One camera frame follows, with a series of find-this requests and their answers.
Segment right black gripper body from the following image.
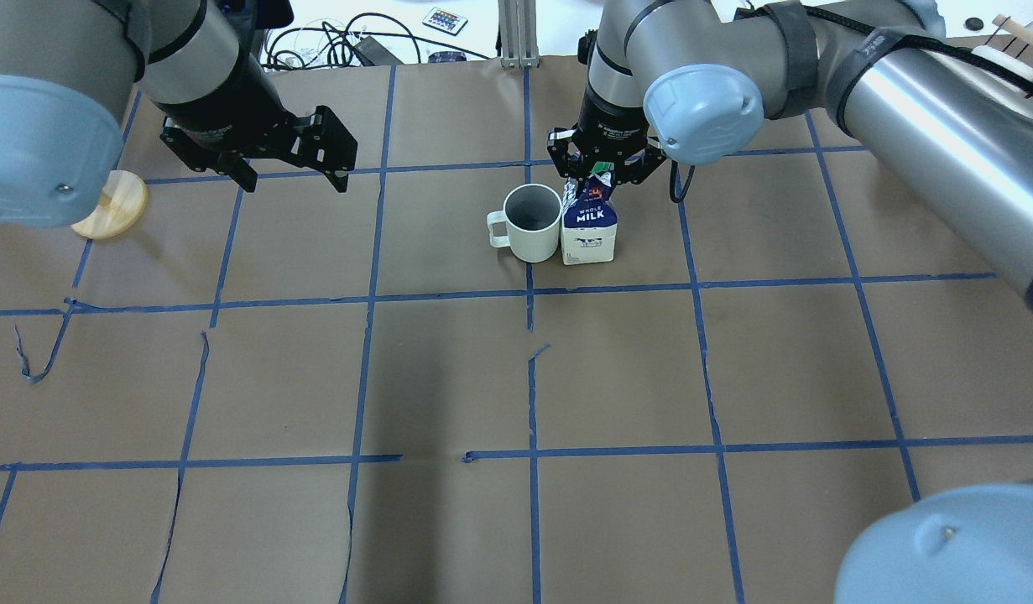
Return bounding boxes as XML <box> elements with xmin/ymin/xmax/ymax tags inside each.
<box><xmin>575</xmin><ymin>85</ymin><xmax>648</xmax><ymax>177</ymax></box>

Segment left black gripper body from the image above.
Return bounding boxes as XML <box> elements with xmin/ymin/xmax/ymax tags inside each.
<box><xmin>151</xmin><ymin>50</ymin><xmax>298</xmax><ymax>167</ymax></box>

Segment blue white milk carton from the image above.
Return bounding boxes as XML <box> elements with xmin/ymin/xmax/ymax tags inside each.
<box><xmin>560</xmin><ymin>162</ymin><xmax>618</xmax><ymax>265</ymax></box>

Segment white ceramic mug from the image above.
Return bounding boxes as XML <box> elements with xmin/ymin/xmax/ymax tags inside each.
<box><xmin>486</xmin><ymin>183</ymin><xmax>562</xmax><ymax>263</ymax></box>

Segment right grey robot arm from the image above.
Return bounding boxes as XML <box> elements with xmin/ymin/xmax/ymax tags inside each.
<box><xmin>546</xmin><ymin>1</ymin><xmax>1033</xmax><ymax>603</ymax></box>

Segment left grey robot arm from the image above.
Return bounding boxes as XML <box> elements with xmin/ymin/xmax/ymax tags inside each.
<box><xmin>0</xmin><ymin>1</ymin><xmax>357</xmax><ymax>228</ymax></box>

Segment black metal cup rack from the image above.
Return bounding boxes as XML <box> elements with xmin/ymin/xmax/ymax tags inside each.
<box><xmin>972</xmin><ymin>14</ymin><xmax>1033</xmax><ymax>85</ymax></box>

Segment wooden mug tree stand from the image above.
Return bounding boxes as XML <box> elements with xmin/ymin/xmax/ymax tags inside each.
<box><xmin>70</xmin><ymin>169</ymin><xmax>150</xmax><ymax>240</ymax></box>

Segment black power adapter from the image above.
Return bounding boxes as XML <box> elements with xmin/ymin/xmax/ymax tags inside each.
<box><xmin>352</xmin><ymin>37</ymin><xmax>404</xmax><ymax>66</ymax></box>

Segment small remote control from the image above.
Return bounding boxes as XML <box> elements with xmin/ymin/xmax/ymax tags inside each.
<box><xmin>421</xmin><ymin>7</ymin><xmax>469</xmax><ymax>37</ymax></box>

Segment aluminium frame post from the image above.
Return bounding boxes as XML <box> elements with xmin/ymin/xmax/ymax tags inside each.
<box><xmin>498</xmin><ymin>0</ymin><xmax>540</xmax><ymax>69</ymax></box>

